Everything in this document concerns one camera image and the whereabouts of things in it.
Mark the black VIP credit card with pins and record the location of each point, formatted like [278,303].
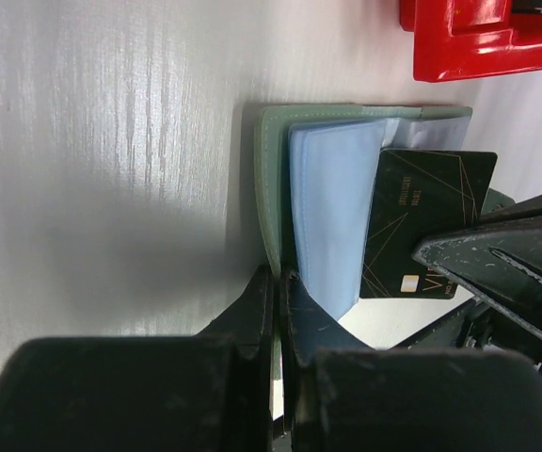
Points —
[419,193]

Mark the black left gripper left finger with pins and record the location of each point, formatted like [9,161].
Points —
[205,392]

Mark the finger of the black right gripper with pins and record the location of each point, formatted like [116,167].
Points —
[499,260]

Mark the red plastic card tray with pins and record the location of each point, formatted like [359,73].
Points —
[459,40]

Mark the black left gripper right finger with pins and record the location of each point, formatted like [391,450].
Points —
[341,395]

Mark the green leather card holder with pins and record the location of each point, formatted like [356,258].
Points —
[315,169]

